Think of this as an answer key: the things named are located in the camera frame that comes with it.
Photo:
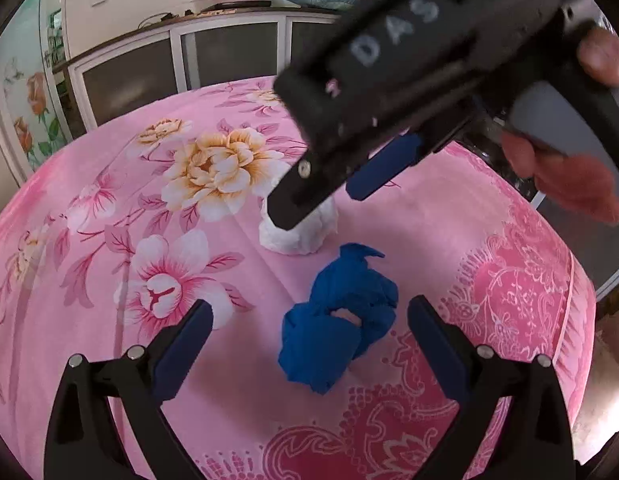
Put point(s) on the pink floral cloth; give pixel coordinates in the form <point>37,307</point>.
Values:
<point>114,240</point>

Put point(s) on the flat black countertop appliance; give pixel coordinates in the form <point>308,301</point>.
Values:
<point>237,5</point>

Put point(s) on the white framed kitchen cabinet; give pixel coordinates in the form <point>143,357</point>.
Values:
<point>129,35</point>

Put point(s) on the person's right hand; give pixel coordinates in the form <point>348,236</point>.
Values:
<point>574,180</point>

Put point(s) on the white tissue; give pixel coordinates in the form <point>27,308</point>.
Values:
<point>294,240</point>

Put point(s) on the blue glove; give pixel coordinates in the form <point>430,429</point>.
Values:
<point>334,320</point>

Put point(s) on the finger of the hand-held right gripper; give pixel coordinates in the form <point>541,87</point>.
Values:
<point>384,165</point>
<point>289,205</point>

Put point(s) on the frosted glass cabinet door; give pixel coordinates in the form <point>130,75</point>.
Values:
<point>124,77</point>
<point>234,52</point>
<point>312,35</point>

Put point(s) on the floral printed glass panel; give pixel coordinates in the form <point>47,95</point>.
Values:
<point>32,105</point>

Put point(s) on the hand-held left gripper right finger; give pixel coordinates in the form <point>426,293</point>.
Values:
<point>439,350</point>

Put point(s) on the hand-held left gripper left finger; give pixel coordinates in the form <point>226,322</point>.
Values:
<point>182,350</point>

